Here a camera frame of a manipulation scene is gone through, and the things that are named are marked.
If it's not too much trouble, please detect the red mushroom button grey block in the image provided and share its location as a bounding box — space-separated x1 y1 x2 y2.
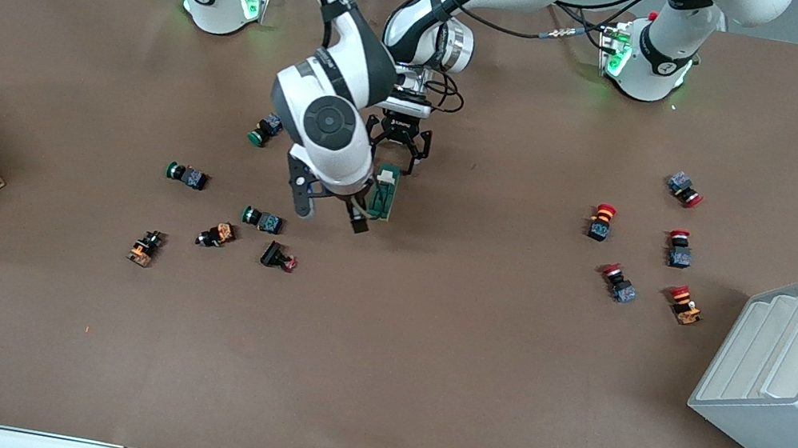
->
595 261 641 306
664 170 707 210
664 228 696 271

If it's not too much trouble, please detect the green load switch white lever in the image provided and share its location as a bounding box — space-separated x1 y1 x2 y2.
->
366 162 404 222

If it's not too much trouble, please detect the black selector switch red block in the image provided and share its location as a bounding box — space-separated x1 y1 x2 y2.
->
259 239 301 274

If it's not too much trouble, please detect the green push button blue block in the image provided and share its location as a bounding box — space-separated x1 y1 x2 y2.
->
163 159 210 192
246 110 284 151
239 205 285 236

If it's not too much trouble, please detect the black button orange block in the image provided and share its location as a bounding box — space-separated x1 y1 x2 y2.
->
194 218 238 252
125 226 166 270

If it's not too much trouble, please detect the red mushroom button orange block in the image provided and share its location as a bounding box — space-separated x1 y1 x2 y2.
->
664 282 707 329

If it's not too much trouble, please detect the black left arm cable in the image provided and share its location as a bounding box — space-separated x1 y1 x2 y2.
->
418 0 648 143

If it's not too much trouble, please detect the red mushroom button black block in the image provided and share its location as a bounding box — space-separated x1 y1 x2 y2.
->
585 201 618 244

